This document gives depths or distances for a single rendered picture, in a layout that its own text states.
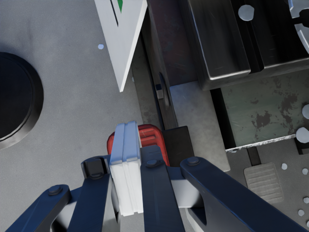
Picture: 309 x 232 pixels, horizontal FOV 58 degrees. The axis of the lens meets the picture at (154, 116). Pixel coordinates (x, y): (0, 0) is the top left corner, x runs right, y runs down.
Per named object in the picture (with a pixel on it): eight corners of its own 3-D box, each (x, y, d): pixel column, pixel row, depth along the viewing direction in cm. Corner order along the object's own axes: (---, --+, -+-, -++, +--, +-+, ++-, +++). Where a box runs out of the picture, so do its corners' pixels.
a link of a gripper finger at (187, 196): (143, 188, 12) (211, 175, 12) (139, 147, 17) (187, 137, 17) (149, 219, 12) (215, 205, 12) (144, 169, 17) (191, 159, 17)
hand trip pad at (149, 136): (170, 182, 35) (174, 188, 28) (124, 193, 35) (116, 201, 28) (158, 129, 36) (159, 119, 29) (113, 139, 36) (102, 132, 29)
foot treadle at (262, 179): (277, 198, 90) (285, 200, 85) (248, 205, 90) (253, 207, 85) (230, 32, 100) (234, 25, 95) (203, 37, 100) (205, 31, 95)
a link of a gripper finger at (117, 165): (136, 215, 14) (121, 217, 14) (134, 159, 21) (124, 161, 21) (123, 160, 13) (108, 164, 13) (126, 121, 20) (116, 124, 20)
